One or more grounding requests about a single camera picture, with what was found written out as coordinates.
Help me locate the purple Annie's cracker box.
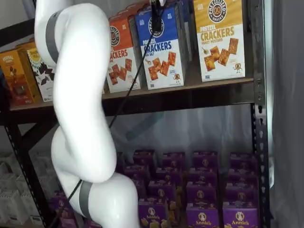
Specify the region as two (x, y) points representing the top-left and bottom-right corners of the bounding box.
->
(148, 180), (178, 204)
(186, 205), (220, 228)
(186, 181), (218, 207)
(58, 209), (79, 228)
(228, 169), (258, 185)
(155, 166), (182, 182)
(229, 152), (258, 171)
(133, 149), (156, 166)
(123, 163), (150, 181)
(54, 190), (72, 210)
(225, 182), (259, 209)
(189, 167), (218, 183)
(192, 151), (218, 169)
(162, 152), (186, 168)
(138, 201), (177, 228)
(133, 180), (148, 201)
(84, 219), (103, 228)

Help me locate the yellow pretzel crackers box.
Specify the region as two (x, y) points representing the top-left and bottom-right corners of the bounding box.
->
(193, 0), (246, 83)

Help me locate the wooden shelf board under cracker boxes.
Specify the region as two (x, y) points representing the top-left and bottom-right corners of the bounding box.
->
(9, 77), (255, 117)

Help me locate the orange pretzel crackers box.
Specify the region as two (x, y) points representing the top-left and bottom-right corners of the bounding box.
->
(108, 1), (152, 22)
(104, 10), (142, 94)

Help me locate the black cable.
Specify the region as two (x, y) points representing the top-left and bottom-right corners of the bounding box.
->
(46, 0), (171, 228)

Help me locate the blue white pretzel crackers box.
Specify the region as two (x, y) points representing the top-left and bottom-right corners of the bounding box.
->
(135, 4), (189, 91)

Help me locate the white box with chocolate print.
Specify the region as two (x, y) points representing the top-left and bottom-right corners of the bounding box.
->
(26, 47), (58, 103)

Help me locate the orange brown snack box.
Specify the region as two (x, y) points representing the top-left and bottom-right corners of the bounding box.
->
(15, 41), (37, 52)
(0, 48), (37, 106)

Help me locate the white carton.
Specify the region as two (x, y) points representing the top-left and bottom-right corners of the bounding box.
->
(0, 189), (23, 225)
(0, 153), (19, 177)
(22, 191), (41, 224)

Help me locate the black metal shelving rack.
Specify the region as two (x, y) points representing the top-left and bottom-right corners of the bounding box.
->
(0, 0), (273, 228)

